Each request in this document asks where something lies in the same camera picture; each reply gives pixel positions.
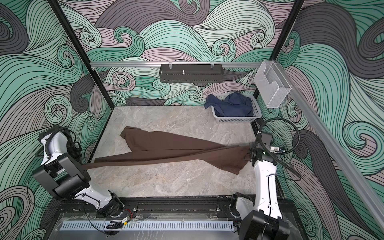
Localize white slotted cable duct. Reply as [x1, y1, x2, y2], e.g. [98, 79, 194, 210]
[60, 221, 235, 232]

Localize white plastic laundry basket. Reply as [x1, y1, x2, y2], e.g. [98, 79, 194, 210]
[211, 93, 262, 123]

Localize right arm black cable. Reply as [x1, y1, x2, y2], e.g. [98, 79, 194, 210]
[257, 117, 302, 181]

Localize aluminium rail right wall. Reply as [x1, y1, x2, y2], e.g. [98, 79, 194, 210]
[273, 61, 384, 230]

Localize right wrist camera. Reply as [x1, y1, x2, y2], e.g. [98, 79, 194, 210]
[270, 147, 285, 154]

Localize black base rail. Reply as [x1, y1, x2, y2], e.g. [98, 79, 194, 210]
[56, 196, 298, 220]

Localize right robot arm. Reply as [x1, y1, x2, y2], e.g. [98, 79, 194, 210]
[230, 131, 291, 240]

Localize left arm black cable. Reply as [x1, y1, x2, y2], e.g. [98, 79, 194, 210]
[35, 127, 83, 164]

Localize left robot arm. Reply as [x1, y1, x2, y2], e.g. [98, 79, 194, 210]
[32, 126, 124, 218]

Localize navy blue trousers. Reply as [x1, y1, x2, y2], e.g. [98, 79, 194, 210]
[204, 93, 253, 117]

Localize clear plastic wall bin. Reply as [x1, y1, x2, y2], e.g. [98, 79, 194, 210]
[254, 61, 292, 109]

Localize black perforated wall tray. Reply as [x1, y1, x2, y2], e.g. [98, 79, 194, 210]
[159, 65, 224, 83]

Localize aluminium rail back wall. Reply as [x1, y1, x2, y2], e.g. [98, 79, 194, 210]
[90, 61, 262, 69]

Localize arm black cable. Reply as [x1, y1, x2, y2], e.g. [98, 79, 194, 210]
[35, 127, 83, 164]
[257, 117, 302, 181]

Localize aluminium rail wall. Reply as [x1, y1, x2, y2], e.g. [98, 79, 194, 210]
[273, 61, 384, 230]
[90, 61, 262, 69]

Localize brown trousers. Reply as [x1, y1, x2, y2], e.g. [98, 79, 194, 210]
[83, 127, 250, 175]

